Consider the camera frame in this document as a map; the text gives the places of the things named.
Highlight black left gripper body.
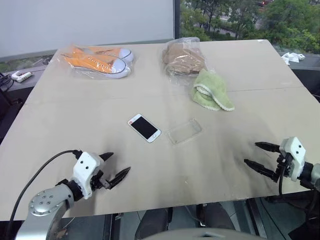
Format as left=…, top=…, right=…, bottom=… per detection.
left=90, top=170, right=111, bottom=192

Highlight white power strip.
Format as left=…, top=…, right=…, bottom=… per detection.
left=11, top=70, right=34, bottom=84

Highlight silver robot torso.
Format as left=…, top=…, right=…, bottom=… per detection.
left=146, top=226, right=254, bottom=240

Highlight green folded towel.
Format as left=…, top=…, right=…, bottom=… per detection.
left=191, top=68, right=236, bottom=113

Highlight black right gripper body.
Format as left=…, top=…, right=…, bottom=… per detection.
left=275, top=150, right=295, bottom=180

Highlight dark window frame post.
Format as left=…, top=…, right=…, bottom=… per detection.
left=173, top=0, right=182, bottom=41

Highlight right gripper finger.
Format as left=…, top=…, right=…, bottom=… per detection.
left=243, top=158, right=280, bottom=183
left=254, top=141, right=282, bottom=154

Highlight black table leg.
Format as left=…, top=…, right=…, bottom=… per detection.
left=246, top=197, right=267, bottom=240
left=103, top=212, right=121, bottom=240

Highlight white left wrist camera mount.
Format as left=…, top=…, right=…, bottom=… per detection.
left=73, top=151, right=105, bottom=200

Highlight orange sneakers in plastic bag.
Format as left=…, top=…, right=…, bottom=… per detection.
left=58, top=43, right=138, bottom=80

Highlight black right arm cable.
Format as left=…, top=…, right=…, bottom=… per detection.
left=277, top=159, right=289, bottom=197

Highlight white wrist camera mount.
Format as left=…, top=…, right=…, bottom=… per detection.
left=279, top=136, right=307, bottom=182
left=73, top=151, right=105, bottom=200

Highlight black cables bundle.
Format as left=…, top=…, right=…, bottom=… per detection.
left=0, top=71, right=14, bottom=94

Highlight clear transparent phone case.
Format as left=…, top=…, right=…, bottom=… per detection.
left=167, top=118, right=203, bottom=145

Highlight white crumpled objects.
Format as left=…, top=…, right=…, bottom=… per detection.
left=280, top=51, right=306, bottom=66

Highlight orange canvas sneaker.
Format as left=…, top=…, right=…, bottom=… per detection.
left=71, top=45, right=135, bottom=64
left=61, top=51, right=128, bottom=75

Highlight dark rounded shape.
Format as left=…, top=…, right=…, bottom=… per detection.
left=134, top=207, right=174, bottom=240
left=197, top=201, right=236, bottom=231

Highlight brown item in plastic bag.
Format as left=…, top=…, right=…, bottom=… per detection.
left=161, top=37, right=209, bottom=87

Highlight green trees outside window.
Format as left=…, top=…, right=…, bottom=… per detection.
left=180, top=0, right=320, bottom=55

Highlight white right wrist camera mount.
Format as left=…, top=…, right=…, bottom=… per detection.
left=279, top=136, right=307, bottom=182

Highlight white smartphone with black screen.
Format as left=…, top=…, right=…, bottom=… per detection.
left=127, top=113, right=162, bottom=144

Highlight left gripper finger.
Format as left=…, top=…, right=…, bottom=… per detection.
left=108, top=166, right=132, bottom=190
left=99, top=152, right=115, bottom=162

